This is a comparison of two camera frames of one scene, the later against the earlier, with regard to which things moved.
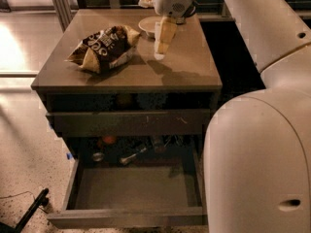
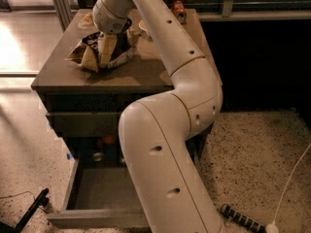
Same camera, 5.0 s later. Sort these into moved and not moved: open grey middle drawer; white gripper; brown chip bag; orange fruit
Moved: white gripper
Not moved: open grey middle drawer; brown chip bag; orange fruit
